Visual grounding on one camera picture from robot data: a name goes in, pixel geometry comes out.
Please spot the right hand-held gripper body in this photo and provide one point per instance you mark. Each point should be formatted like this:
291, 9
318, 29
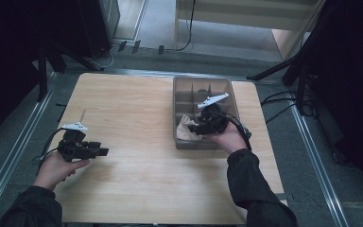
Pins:
214, 121

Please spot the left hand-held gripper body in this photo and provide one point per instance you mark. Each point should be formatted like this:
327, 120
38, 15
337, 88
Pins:
74, 149

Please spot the grey divided organiser box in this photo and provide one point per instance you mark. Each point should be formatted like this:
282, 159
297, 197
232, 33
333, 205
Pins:
189, 145

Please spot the person's right hand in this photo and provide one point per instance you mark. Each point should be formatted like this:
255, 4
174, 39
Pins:
230, 140

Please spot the person's left hand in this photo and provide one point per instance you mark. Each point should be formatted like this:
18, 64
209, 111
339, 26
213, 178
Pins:
55, 173

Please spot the small dark item in organiser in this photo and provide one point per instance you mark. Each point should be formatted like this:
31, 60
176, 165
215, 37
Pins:
202, 91

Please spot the black metal stand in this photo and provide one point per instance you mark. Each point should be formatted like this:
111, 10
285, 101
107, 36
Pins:
42, 72

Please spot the black tripod stand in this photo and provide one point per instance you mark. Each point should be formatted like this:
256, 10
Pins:
301, 63

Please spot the grey tape strip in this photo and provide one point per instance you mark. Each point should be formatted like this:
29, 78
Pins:
288, 197

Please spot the dark cabinet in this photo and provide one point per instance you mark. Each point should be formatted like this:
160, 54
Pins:
94, 25

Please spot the metal floor rail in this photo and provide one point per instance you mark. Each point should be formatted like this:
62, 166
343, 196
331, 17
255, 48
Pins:
19, 142
318, 164

